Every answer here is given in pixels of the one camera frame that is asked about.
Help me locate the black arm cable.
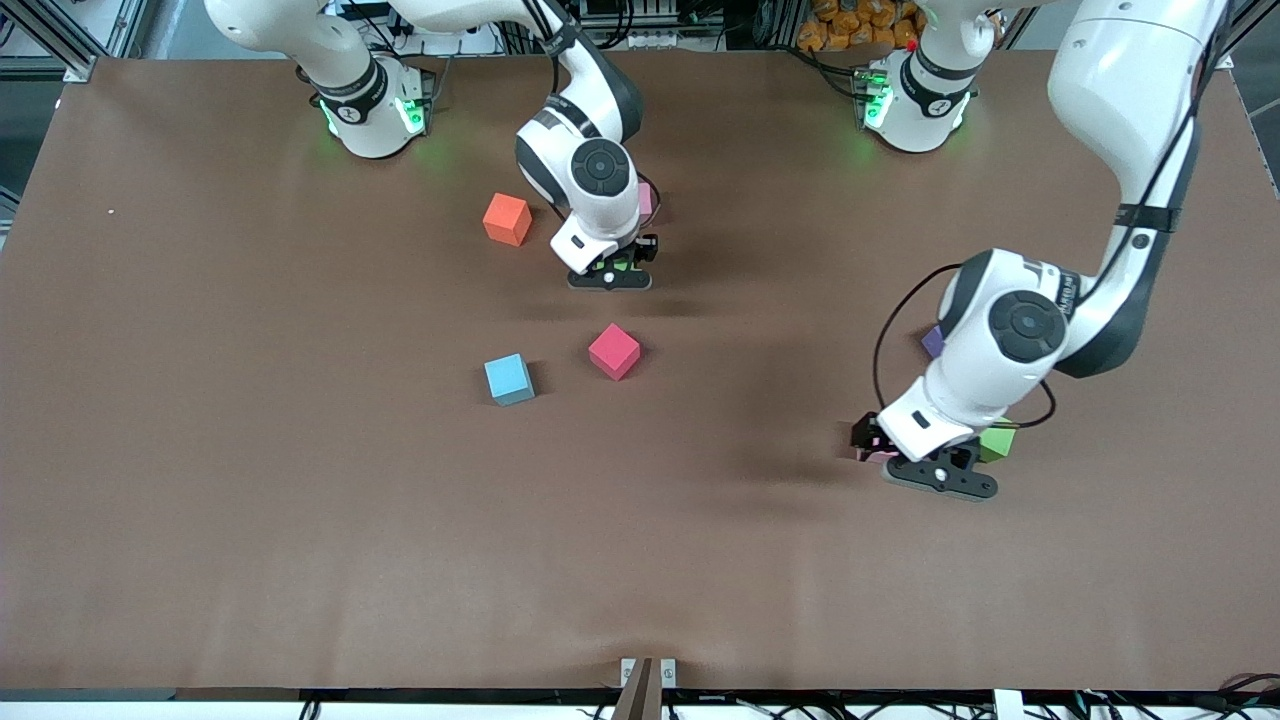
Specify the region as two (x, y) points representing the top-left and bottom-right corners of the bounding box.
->
(500, 0), (566, 101)
(872, 263), (1231, 431)

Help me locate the background metal equipment rack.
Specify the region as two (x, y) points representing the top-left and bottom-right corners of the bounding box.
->
(578, 0), (723, 51)

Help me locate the bag of orange objects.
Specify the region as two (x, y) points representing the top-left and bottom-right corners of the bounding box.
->
(797, 0), (921, 53)

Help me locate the table edge camera bracket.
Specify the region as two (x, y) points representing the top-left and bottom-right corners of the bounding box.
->
(612, 656), (678, 720)

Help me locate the red foam cube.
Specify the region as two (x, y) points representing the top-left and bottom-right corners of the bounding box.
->
(588, 323), (642, 382)

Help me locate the large table cover sheet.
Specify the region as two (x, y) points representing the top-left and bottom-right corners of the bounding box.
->
(0, 48), (1280, 693)

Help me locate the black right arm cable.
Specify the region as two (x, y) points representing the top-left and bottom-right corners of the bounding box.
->
(500, 0), (566, 101)

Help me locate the light blue foam cube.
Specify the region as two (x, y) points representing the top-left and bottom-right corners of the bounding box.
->
(484, 353), (536, 407)

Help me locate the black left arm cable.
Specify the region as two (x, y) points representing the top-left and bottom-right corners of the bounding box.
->
(872, 263), (1231, 431)

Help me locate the aluminium frame profile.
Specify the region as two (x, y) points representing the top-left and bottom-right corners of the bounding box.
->
(0, 0), (101, 83)
(1215, 0), (1280, 71)

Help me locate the orange foam cube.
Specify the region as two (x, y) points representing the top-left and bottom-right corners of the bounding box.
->
(482, 192), (533, 248)

